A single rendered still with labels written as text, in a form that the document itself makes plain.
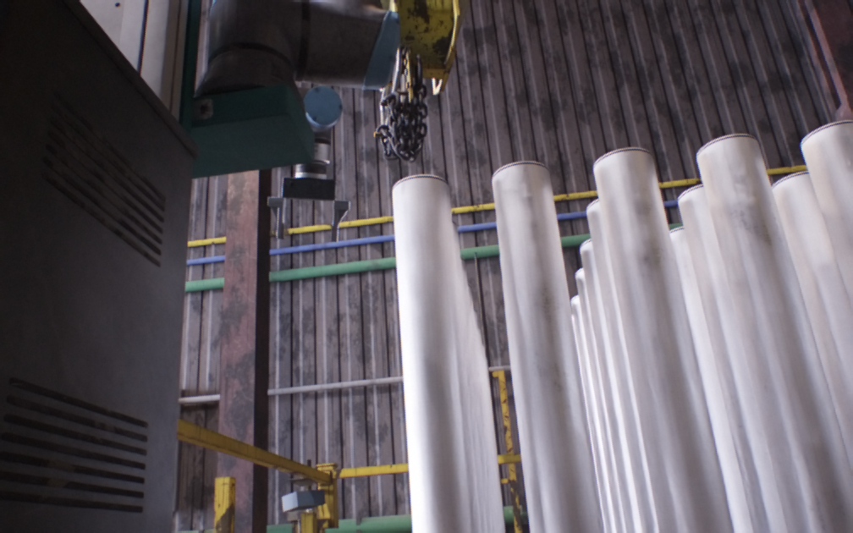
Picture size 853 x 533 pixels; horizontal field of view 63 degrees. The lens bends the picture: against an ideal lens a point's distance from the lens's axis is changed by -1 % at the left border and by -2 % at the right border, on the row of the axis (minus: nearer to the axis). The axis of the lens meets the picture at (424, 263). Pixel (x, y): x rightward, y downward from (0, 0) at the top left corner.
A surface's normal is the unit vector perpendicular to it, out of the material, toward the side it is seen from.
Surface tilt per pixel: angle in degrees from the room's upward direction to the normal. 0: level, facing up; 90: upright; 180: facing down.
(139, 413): 90
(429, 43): 180
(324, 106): 114
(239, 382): 90
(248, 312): 90
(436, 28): 150
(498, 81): 90
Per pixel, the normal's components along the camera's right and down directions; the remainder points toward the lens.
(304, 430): -0.14, -0.36
